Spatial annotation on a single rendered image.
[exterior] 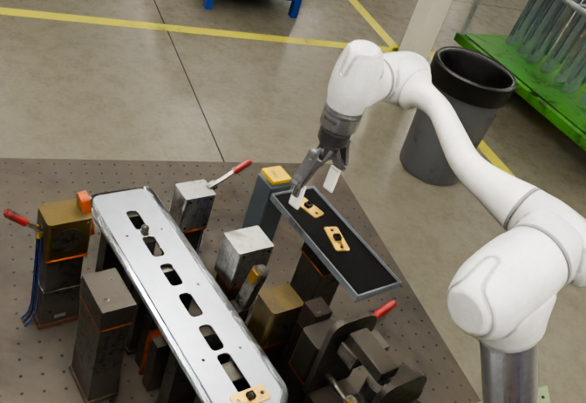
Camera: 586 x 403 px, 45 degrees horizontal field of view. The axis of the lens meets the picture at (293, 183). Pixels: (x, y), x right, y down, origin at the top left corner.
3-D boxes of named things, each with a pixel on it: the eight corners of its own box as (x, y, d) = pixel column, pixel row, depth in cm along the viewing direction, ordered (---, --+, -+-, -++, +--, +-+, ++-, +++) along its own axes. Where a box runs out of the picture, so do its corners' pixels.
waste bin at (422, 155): (378, 142, 451) (420, 41, 410) (441, 144, 473) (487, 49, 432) (413, 192, 416) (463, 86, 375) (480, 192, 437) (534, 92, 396)
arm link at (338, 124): (317, 99, 158) (310, 121, 162) (347, 120, 154) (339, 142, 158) (342, 92, 165) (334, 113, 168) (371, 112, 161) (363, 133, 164)
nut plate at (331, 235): (323, 228, 172) (324, 224, 171) (337, 227, 173) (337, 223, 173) (336, 251, 166) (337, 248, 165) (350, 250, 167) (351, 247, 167)
